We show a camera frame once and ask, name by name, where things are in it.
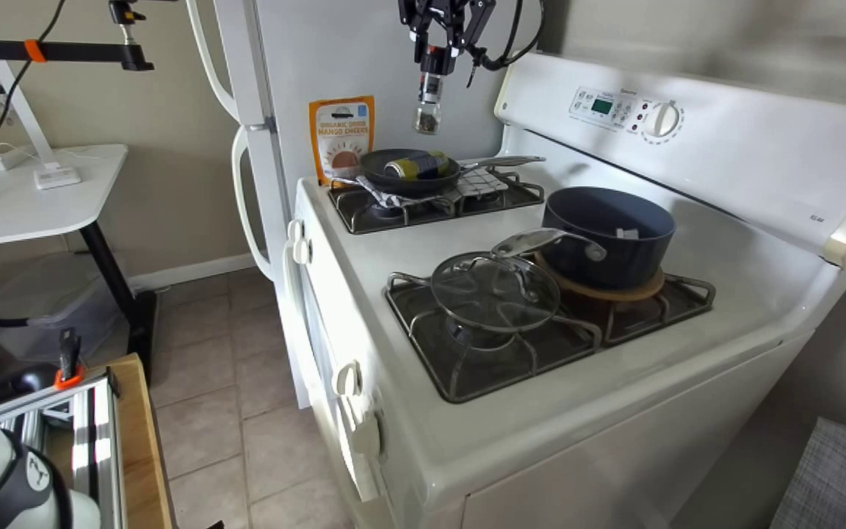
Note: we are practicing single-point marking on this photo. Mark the clear plastic storage bin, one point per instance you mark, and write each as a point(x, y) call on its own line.
point(48, 301)

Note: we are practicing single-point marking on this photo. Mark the black burner grate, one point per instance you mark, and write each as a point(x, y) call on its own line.
point(364, 214)
point(511, 360)

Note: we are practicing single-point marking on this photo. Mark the round wooden trivet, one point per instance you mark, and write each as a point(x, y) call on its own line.
point(636, 292)

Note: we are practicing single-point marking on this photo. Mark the black and orange clamp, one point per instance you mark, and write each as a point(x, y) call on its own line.
point(68, 364)

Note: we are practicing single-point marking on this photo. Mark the white stove knob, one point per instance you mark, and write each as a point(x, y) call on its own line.
point(366, 433)
point(302, 251)
point(347, 378)
point(294, 231)

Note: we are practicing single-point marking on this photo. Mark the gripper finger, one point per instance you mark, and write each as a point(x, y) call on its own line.
point(471, 20)
point(413, 16)

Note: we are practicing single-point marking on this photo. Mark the white stand with base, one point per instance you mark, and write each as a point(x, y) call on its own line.
point(56, 176)

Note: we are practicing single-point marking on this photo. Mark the grey woven mat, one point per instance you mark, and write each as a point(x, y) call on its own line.
point(841, 477)

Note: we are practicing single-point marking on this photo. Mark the white timer knob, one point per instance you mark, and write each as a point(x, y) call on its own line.
point(663, 119)

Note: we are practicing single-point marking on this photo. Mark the white refrigerator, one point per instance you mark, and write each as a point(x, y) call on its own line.
point(335, 59)

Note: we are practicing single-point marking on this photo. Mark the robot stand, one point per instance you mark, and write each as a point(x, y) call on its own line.
point(129, 441)

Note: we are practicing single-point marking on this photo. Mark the dark blue pot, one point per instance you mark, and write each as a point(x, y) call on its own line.
point(614, 253)

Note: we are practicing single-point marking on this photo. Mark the camera on mount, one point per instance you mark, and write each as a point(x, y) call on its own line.
point(78, 51)

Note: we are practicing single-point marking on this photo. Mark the spice bottle with black cap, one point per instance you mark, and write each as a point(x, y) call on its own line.
point(430, 88)

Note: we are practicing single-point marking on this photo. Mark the white stove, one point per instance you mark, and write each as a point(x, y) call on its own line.
point(614, 411)

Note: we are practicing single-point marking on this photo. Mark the checkered white cloth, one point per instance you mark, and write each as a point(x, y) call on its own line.
point(478, 181)

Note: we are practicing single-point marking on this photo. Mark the white table with black leg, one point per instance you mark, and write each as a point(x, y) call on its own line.
point(19, 198)

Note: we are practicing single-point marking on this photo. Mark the black frying pan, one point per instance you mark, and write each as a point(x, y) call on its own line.
point(393, 180)

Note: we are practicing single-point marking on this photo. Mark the glass pot lid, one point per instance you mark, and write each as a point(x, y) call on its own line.
point(493, 294)

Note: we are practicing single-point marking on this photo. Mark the orange snack pouch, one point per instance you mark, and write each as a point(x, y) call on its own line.
point(341, 125)

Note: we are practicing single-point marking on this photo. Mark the yellow and blue can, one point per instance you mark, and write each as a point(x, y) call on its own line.
point(417, 166)

